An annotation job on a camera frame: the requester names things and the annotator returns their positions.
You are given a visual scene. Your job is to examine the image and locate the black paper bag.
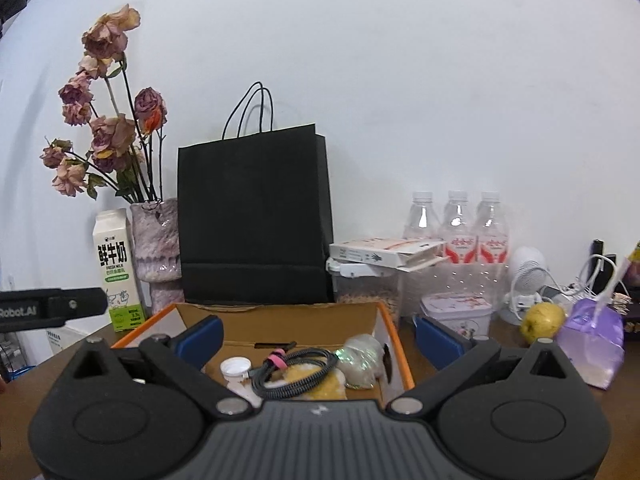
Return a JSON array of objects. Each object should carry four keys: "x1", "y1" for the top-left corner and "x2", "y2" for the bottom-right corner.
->
[{"x1": 177, "y1": 81, "x2": 335, "y2": 306}]

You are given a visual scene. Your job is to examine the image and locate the dried rose bouquet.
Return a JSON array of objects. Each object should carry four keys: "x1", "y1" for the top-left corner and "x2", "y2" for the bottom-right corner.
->
[{"x1": 40, "y1": 4, "x2": 168, "y2": 205}]

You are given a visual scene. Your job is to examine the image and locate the green yellow apple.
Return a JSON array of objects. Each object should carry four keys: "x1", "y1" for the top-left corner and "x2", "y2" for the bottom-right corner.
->
[{"x1": 520, "y1": 302, "x2": 567, "y2": 345}]

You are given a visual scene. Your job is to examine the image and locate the orange cardboard box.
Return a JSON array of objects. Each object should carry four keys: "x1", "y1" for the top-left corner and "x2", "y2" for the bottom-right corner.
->
[{"x1": 111, "y1": 301, "x2": 416, "y2": 403}]

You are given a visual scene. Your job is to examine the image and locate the yellow sponge cloth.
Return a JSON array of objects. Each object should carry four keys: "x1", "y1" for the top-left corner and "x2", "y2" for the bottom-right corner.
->
[{"x1": 265, "y1": 365, "x2": 348, "y2": 401}]

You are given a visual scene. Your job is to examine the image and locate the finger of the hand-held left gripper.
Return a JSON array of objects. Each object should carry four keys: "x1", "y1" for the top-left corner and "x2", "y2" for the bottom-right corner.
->
[{"x1": 42, "y1": 286, "x2": 109, "y2": 320}]

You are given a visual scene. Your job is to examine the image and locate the black braided cable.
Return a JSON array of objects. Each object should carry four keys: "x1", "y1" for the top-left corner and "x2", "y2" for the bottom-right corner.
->
[{"x1": 249, "y1": 341, "x2": 340, "y2": 401}]

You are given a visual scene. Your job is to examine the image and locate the white floral tin box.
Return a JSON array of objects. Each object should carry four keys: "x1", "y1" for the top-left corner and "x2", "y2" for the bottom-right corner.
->
[{"x1": 420, "y1": 291, "x2": 495, "y2": 338}]

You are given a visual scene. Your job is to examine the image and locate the purple ceramic vase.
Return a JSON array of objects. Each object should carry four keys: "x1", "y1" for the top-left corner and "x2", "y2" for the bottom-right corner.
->
[{"x1": 130, "y1": 199, "x2": 183, "y2": 316}]

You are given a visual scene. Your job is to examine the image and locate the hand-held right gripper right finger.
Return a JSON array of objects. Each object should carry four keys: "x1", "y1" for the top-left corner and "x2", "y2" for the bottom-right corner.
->
[{"x1": 385, "y1": 315, "x2": 576, "y2": 418}]

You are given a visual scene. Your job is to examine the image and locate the translucent purple gift pouch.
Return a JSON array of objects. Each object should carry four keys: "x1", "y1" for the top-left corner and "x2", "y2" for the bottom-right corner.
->
[{"x1": 556, "y1": 255, "x2": 628, "y2": 391}]

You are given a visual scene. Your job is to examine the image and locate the black upright device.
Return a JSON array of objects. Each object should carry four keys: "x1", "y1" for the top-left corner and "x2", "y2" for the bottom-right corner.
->
[{"x1": 590, "y1": 239, "x2": 606, "y2": 291}]

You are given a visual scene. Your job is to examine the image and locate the dark brown small box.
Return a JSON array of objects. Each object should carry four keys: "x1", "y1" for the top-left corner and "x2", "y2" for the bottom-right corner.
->
[{"x1": 620, "y1": 300, "x2": 640, "y2": 333}]

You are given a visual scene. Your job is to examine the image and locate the small white fan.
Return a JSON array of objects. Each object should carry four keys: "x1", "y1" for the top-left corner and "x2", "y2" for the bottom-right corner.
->
[{"x1": 499, "y1": 246, "x2": 548, "y2": 326}]

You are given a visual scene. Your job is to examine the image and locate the white charging cable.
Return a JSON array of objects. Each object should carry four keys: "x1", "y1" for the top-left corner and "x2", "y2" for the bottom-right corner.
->
[{"x1": 550, "y1": 254, "x2": 618, "y2": 306}]

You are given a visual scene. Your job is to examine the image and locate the flat white red carton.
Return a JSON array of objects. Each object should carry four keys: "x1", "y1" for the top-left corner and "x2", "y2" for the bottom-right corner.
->
[{"x1": 329, "y1": 236, "x2": 450, "y2": 273}]

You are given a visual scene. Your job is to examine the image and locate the clear water bottle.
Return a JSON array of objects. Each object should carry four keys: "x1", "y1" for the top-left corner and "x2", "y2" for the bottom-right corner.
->
[
  {"x1": 402, "y1": 191, "x2": 443, "y2": 241},
  {"x1": 475, "y1": 191, "x2": 511, "y2": 266},
  {"x1": 440, "y1": 190, "x2": 476, "y2": 266}
]

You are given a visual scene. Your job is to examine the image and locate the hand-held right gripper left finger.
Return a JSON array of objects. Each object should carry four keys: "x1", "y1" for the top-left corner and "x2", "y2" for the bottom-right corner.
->
[{"x1": 70, "y1": 315, "x2": 253, "y2": 418}]

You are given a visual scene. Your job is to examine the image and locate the iridescent plastic bag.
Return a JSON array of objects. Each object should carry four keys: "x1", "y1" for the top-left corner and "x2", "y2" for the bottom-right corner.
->
[{"x1": 336, "y1": 334, "x2": 386, "y2": 390}]

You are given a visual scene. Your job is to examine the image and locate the small white capped bottle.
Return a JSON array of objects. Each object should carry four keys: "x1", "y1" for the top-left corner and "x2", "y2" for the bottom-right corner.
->
[{"x1": 220, "y1": 356, "x2": 261, "y2": 401}]

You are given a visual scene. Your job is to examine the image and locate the clear plastic storage container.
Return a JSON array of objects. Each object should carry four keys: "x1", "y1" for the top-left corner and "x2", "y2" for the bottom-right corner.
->
[{"x1": 326, "y1": 257, "x2": 506, "y2": 328}]

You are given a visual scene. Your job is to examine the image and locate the white green milk carton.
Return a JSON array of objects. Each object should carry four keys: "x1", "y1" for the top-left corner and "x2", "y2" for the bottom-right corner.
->
[{"x1": 92, "y1": 208, "x2": 147, "y2": 333}]

